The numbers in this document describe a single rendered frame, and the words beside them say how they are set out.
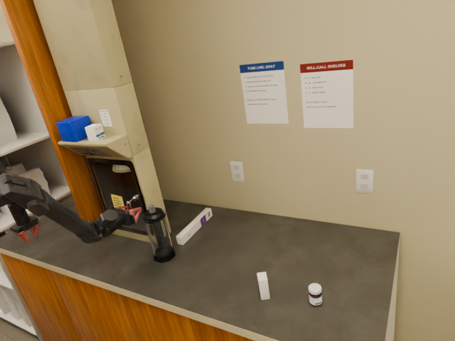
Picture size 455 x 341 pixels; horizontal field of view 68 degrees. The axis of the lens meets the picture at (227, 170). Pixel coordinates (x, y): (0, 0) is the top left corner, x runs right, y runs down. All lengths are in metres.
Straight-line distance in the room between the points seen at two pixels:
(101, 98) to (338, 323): 1.24
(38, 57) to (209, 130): 0.83
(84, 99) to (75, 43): 0.23
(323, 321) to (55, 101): 1.44
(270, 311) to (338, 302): 0.24
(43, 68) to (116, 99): 0.40
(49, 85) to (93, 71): 0.29
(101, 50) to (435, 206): 1.47
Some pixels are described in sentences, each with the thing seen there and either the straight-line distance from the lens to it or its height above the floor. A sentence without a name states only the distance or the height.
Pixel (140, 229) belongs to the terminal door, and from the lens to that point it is 1.75.
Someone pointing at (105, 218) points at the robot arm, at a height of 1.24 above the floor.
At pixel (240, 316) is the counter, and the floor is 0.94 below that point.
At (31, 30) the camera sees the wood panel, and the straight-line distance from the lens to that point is 1.76.
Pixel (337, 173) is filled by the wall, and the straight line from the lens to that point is 1.61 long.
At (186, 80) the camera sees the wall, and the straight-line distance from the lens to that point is 1.78.
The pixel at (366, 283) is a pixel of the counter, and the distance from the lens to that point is 1.40.
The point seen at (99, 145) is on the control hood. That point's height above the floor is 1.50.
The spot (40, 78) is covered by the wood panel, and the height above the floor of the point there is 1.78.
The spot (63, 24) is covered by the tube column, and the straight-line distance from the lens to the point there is 1.62.
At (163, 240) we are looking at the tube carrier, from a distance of 1.56.
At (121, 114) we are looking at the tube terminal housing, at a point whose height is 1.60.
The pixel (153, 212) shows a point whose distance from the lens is 1.52.
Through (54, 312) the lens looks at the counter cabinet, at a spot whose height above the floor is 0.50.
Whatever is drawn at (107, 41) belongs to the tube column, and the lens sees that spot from 1.50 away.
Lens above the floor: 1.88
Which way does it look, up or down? 23 degrees down
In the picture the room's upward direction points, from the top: 9 degrees counter-clockwise
